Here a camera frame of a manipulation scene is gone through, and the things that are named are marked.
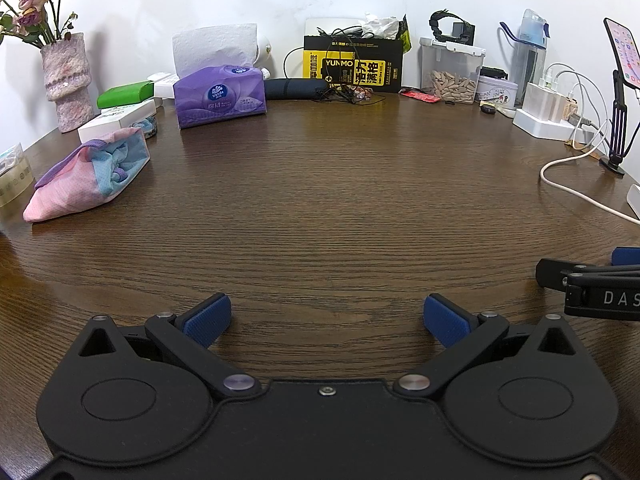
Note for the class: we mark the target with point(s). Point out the pink and blue garment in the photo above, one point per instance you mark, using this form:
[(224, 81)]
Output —
[(75, 185)]

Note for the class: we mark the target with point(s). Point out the small black oval item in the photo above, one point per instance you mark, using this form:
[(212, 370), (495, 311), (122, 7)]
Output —
[(487, 108)]

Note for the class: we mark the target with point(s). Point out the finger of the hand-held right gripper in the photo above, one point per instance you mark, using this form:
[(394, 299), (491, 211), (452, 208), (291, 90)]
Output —
[(627, 256), (552, 272)]

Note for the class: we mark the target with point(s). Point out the flat white box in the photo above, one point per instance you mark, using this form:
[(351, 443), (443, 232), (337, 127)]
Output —
[(117, 117)]

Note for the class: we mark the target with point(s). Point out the blue hair scrunchie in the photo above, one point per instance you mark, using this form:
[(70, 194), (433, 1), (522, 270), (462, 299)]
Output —
[(147, 126)]

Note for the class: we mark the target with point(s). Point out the red snack packet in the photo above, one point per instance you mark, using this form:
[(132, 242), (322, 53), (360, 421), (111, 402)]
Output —
[(420, 95)]

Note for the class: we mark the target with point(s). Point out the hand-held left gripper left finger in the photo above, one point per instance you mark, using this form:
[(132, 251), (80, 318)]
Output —
[(207, 321)]

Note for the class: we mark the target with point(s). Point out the clear container of seeds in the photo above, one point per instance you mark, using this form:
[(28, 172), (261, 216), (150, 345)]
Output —
[(450, 80)]

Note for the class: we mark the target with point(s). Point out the clear blue water bottle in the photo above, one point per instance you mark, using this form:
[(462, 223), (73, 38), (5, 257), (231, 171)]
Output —
[(530, 45)]

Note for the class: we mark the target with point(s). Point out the dried rose bouquet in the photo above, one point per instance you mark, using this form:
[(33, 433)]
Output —
[(37, 0)]

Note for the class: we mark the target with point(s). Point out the green box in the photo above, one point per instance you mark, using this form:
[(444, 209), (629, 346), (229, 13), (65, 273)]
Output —
[(125, 95)]

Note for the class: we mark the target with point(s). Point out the small white box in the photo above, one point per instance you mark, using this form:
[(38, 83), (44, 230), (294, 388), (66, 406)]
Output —
[(165, 85)]

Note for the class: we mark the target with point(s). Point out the smartphone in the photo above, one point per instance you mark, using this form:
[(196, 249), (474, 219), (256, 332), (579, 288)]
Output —
[(625, 50)]

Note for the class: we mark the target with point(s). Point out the white round lamp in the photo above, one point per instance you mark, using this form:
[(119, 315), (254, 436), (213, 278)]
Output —
[(264, 55)]

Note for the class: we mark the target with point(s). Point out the pink speckled vase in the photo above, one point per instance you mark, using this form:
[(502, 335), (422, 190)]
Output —
[(67, 80)]

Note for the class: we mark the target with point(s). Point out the yellow and black box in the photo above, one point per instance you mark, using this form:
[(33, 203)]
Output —
[(360, 67)]

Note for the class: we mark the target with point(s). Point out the white power strip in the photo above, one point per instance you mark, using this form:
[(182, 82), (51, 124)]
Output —
[(545, 112)]

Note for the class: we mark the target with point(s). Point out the yellow green packet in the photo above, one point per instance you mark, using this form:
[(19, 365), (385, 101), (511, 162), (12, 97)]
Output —
[(405, 35)]

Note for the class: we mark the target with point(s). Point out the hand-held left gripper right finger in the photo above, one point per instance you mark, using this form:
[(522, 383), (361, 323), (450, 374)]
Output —
[(447, 322)]

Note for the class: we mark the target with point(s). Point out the purple tissue pack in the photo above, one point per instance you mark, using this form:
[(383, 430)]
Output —
[(220, 95)]

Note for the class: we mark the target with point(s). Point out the dark blue fabric roll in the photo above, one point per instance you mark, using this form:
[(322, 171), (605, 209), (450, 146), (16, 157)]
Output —
[(292, 89)]

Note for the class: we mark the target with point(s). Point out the crumpled white tissue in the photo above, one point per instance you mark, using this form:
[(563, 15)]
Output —
[(380, 26)]

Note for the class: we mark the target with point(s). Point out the white object at table edge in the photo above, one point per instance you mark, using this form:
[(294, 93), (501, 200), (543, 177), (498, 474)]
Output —
[(635, 200)]

